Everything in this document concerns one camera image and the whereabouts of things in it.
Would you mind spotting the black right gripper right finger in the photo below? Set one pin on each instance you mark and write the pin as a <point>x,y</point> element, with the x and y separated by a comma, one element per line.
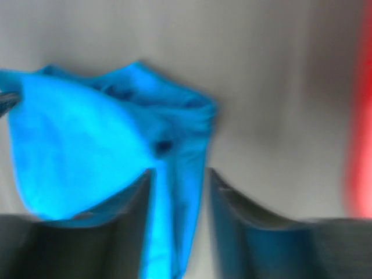
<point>253,241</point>

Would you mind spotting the blue t shirt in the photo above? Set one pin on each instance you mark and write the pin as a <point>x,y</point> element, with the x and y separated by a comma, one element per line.
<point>77,141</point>

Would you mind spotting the red plastic bin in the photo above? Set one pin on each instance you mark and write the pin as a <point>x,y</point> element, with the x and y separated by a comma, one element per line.
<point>358,179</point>

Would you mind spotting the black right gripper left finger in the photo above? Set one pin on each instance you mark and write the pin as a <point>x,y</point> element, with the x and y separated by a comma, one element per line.
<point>103,242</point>

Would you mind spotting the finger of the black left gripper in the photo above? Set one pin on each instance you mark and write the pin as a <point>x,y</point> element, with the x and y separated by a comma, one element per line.
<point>8,100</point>

